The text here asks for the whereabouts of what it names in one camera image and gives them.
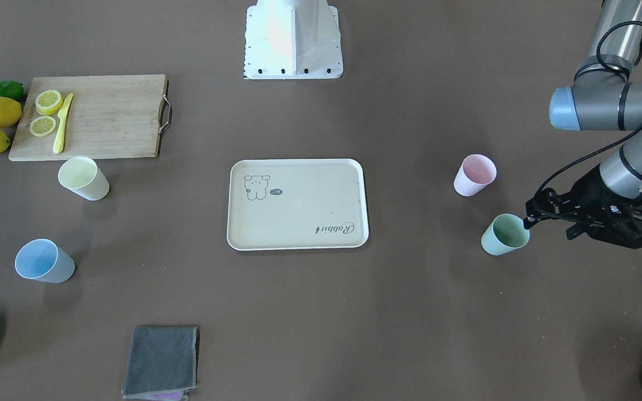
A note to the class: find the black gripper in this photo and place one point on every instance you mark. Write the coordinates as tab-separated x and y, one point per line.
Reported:
593	191

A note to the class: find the green plastic cup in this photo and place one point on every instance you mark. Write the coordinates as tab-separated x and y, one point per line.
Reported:
505	234

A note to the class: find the blue plastic cup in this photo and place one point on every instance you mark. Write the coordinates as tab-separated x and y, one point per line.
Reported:
41	259

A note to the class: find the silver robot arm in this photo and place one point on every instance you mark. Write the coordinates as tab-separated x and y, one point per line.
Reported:
602	97

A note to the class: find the cream rabbit serving tray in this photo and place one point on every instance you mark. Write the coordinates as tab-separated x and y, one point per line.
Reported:
293	204

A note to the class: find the pink plastic cup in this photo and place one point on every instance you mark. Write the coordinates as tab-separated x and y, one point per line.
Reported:
475	173

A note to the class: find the folded grey cloth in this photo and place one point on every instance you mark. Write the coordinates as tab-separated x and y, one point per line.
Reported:
162	363

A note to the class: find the bamboo cutting board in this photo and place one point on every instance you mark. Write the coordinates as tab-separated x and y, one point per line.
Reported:
116	116

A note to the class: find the cream yellow plastic cup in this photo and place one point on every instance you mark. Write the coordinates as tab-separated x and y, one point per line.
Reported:
82	176

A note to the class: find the yellow plastic knife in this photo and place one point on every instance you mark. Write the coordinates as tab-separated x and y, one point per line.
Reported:
59	141

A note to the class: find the lemon half slice upper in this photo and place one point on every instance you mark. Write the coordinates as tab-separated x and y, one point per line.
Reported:
48	102

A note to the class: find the lemon half slice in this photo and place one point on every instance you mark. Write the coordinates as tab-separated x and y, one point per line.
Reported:
42	126
48	102

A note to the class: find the lemon half slice lower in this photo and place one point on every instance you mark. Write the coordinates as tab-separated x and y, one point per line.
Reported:
42	126

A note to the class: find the green lime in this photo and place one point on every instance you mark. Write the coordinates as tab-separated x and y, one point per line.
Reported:
11	89

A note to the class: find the whole yellow lemon upper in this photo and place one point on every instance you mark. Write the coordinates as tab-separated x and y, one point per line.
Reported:
10	112

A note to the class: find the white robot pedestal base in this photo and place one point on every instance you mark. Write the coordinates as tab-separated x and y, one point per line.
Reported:
292	40

